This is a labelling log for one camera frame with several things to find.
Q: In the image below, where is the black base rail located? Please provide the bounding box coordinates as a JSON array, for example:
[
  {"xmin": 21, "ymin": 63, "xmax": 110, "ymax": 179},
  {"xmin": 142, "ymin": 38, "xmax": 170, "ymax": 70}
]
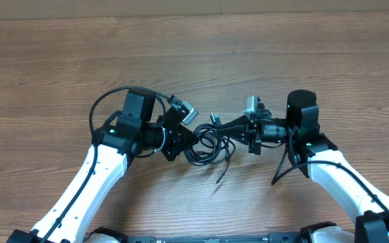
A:
[{"xmin": 86, "ymin": 221, "xmax": 361, "ymax": 243}]

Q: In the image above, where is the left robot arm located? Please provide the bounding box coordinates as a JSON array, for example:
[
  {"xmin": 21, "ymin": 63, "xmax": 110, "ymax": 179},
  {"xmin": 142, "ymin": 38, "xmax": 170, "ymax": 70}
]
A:
[{"xmin": 7, "ymin": 86, "xmax": 198, "ymax": 243}]

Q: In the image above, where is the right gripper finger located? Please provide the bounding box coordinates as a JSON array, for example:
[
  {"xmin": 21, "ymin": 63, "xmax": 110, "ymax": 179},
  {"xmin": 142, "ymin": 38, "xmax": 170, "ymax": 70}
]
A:
[
  {"xmin": 218, "ymin": 115, "xmax": 249, "ymax": 130},
  {"xmin": 218, "ymin": 124, "xmax": 254, "ymax": 145}
]

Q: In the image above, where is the thick black USB-A cable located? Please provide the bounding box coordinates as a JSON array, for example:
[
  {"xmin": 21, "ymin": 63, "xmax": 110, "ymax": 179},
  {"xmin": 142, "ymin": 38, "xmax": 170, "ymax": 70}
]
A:
[{"xmin": 183, "ymin": 112, "xmax": 231, "ymax": 167}]

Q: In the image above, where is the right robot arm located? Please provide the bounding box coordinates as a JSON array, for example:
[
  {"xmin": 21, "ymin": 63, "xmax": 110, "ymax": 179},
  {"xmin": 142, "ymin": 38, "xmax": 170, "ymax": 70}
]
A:
[{"xmin": 218, "ymin": 90, "xmax": 389, "ymax": 242}]

